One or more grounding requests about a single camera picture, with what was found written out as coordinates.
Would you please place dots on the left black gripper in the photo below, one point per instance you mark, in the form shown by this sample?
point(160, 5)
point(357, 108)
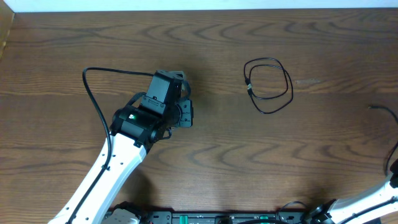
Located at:
point(188, 120)

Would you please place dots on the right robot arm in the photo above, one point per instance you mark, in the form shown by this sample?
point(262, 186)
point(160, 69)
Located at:
point(369, 205)

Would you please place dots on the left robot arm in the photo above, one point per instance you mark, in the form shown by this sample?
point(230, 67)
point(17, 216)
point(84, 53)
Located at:
point(147, 118)

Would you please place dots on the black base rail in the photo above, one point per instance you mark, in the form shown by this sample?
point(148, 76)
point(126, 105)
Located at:
point(129, 213)

